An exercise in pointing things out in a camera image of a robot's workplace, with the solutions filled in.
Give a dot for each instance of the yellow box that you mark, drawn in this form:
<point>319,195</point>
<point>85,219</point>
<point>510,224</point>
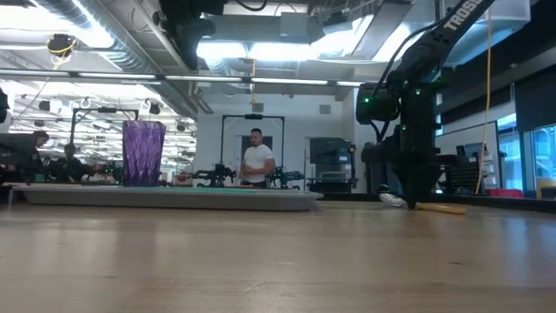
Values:
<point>547,184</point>

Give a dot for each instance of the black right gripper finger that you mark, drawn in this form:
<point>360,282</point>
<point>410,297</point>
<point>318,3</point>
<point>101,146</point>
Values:
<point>415,182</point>

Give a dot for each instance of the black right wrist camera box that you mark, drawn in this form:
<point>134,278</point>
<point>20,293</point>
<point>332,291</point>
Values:
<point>375,106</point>

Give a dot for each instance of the large silver spiral duct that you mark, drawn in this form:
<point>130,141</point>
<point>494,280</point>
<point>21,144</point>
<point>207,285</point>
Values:
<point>130,61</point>

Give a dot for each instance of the black pegboard cart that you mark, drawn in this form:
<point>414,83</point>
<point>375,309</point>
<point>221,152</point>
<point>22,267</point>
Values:
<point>465,176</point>

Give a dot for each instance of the purple faceted plastic cup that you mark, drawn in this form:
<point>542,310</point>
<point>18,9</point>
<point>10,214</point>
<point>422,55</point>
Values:
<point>143,156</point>

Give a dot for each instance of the black gantry frame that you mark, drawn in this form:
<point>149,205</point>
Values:
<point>70,139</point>
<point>253,116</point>

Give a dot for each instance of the black monitor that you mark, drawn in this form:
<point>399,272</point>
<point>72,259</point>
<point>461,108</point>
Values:
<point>13,150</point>

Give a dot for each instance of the red bin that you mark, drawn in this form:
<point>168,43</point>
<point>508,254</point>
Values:
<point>504,193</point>

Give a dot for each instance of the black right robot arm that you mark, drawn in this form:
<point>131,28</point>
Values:
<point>456,21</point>

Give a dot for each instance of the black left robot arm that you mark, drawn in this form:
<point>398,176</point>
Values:
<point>3,104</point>

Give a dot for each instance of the black background robot arms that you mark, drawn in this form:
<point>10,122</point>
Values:
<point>289,177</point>
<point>217,174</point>

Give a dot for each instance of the person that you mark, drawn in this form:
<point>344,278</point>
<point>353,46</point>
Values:
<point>71,167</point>
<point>39,145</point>
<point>257,161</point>

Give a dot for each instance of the grey plastic tray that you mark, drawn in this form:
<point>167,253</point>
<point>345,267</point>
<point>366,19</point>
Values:
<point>174,201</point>

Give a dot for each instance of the black robot station cart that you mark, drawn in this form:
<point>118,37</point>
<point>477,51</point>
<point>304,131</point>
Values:
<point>330,152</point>

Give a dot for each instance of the grey wall vent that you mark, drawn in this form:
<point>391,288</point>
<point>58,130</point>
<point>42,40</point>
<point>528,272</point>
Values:
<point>325,109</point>
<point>257,107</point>

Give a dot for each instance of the long linear ceiling light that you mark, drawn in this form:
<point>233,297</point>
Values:
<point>204,78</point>

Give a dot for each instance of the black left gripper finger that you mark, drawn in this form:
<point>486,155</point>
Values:
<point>193,43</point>

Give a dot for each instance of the black dome object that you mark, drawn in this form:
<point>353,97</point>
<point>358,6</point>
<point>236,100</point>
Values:
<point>382,188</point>

